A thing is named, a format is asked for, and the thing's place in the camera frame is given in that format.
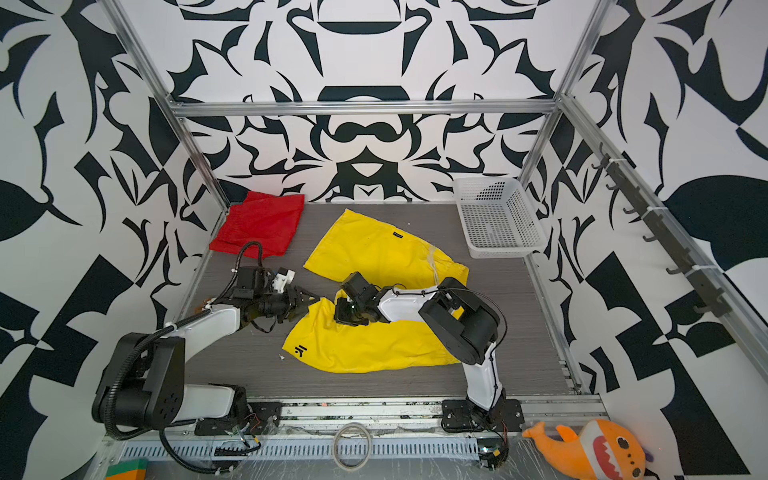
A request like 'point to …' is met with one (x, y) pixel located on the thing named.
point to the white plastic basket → (499, 218)
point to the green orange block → (134, 469)
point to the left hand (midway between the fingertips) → (319, 298)
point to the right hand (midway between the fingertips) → (334, 315)
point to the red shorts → (266, 219)
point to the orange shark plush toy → (603, 449)
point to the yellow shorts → (387, 259)
